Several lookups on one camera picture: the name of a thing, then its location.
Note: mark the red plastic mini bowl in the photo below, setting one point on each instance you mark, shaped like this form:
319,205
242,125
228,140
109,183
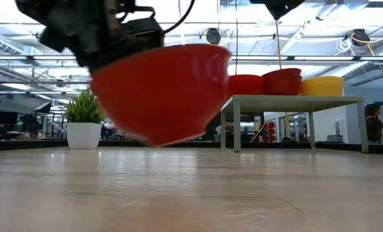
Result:
246,76
246,80
246,90

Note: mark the floral bowl with red outside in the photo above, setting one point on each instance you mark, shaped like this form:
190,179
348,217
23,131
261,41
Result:
283,71
283,90
162,96
283,78

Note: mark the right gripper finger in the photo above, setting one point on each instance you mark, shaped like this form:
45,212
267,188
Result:
278,11

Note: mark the green plant in white pot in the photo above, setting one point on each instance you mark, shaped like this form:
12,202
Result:
83,135

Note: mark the red storage rack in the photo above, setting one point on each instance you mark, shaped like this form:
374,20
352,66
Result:
271,132

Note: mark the pale green perforated metal shelf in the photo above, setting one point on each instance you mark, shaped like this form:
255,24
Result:
291,103

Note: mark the black aluminium table frame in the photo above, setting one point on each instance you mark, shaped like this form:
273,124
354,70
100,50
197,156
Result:
33,145

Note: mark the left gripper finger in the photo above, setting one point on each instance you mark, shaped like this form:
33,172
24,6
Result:
98,62

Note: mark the person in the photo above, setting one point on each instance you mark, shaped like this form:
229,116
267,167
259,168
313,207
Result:
373,124

